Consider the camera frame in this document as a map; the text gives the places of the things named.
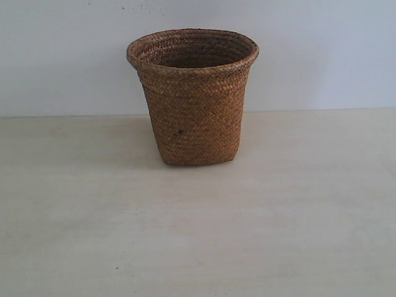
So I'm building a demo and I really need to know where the brown woven wicker basket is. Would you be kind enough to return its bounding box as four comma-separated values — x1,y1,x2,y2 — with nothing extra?
126,28,259,166

